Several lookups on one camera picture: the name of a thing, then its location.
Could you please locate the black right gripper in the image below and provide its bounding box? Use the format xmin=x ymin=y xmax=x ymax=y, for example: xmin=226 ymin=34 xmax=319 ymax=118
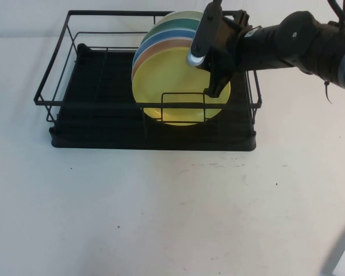
xmin=195 ymin=10 xmax=254 ymax=99

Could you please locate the teal green plate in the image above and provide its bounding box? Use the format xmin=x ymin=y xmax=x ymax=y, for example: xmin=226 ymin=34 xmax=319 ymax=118
xmin=140 ymin=19 xmax=204 ymax=49

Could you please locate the yellow plate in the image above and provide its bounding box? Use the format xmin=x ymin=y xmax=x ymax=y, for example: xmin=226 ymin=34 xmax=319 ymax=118
xmin=131 ymin=47 xmax=232 ymax=127

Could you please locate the black wire dish rack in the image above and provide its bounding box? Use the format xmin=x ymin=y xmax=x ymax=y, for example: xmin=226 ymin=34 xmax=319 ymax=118
xmin=32 ymin=10 xmax=262 ymax=132

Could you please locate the black plastic drip tray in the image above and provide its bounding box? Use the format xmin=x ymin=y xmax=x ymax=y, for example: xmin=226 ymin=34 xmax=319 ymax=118
xmin=48 ymin=43 xmax=257 ymax=151

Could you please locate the blue plate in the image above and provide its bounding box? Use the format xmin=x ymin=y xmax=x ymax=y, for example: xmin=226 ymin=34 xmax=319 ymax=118
xmin=132 ymin=29 xmax=198 ymax=68

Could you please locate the pale green plate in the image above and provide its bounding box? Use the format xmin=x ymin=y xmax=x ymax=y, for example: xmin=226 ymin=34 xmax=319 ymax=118
xmin=158 ymin=10 xmax=205 ymax=25

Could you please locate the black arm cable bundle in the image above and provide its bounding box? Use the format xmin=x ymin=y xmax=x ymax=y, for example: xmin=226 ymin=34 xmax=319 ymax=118
xmin=327 ymin=0 xmax=345 ymax=29

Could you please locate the pink plate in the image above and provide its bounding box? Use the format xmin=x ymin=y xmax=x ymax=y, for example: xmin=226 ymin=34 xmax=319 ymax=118
xmin=131 ymin=39 xmax=195 ymax=84

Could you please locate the black zip tie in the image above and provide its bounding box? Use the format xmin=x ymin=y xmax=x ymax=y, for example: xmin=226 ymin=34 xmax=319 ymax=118
xmin=324 ymin=81 xmax=334 ymax=105

